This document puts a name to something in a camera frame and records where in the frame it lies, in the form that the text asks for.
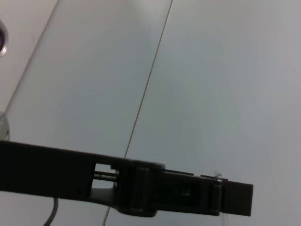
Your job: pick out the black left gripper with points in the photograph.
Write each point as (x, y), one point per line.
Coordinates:
(47, 171)

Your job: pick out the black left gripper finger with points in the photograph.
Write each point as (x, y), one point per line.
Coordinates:
(235, 197)

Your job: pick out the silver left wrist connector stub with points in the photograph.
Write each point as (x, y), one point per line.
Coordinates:
(3, 127)

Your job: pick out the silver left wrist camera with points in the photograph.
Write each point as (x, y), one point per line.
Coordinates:
(2, 40)

